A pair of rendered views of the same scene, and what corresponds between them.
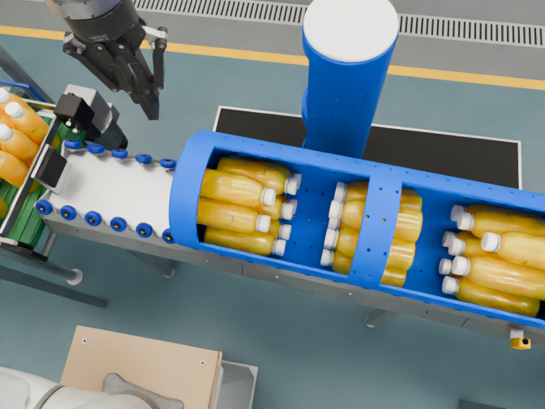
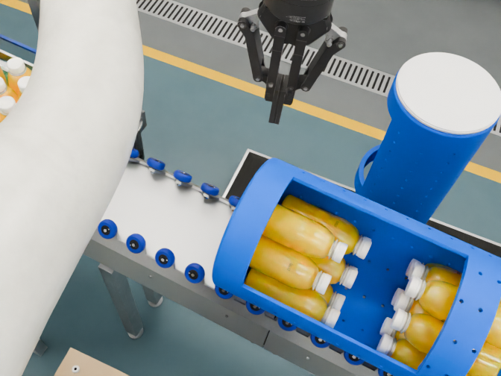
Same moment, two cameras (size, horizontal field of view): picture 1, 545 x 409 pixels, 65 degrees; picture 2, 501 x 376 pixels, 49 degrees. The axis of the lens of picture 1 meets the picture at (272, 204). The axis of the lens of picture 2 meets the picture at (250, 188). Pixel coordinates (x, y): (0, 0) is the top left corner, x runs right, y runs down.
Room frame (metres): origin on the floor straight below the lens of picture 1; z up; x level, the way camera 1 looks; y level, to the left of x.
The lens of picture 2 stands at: (-0.10, 0.20, 2.07)
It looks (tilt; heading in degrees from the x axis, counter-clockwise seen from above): 58 degrees down; 358
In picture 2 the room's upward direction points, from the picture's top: 6 degrees clockwise
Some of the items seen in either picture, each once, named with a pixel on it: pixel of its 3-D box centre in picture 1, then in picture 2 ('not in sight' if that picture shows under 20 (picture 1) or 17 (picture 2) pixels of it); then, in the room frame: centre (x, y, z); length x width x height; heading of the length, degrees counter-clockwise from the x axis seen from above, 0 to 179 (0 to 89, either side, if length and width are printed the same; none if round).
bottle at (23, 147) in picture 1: (23, 148); not in sight; (0.70, 0.68, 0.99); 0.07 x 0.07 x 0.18
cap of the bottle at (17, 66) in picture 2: not in sight; (16, 65); (0.81, 0.76, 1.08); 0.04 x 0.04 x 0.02
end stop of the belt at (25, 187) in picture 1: (34, 169); not in sight; (0.64, 0.66, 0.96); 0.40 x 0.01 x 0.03; 157
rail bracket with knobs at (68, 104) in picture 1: (75, 114); not in sight; (0.81, 0.55, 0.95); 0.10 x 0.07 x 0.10; 157
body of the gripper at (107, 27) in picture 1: (105, 23); (296, 8); (0.40, 0.15, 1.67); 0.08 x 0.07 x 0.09; 83
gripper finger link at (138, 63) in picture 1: (136, 60); (298, 54); (0.40, 0.14, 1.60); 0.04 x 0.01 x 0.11; 173
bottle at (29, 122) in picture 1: (34, 127); not in sight; (0.76, 0.65, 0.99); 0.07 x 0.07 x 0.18
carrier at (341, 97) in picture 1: (337, 107); (399, 183); (0.91, -0.32, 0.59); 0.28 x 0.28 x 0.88
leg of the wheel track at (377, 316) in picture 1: (384, 312); not in sight; (0.14, -0.35, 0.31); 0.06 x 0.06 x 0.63; 67
